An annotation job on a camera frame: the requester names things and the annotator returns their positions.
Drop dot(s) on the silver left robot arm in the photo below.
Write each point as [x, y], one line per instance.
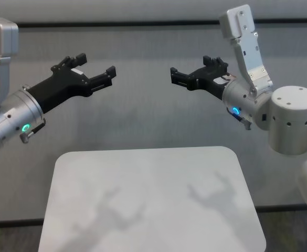
[11, 123]

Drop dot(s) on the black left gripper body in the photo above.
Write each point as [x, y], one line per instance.
[61, 86]

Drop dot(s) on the white wall board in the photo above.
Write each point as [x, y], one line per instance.
[116, 10]

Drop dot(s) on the white pedestal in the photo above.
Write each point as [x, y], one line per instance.
[153, 204]

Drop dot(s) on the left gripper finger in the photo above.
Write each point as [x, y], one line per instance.
[102, 78]
[72, 63]

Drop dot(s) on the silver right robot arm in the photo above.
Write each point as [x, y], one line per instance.
[287, 118]

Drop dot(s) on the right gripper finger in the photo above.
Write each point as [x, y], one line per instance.
[216, 64]
[180, 77]

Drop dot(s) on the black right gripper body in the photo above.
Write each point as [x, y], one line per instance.
[211, 80]

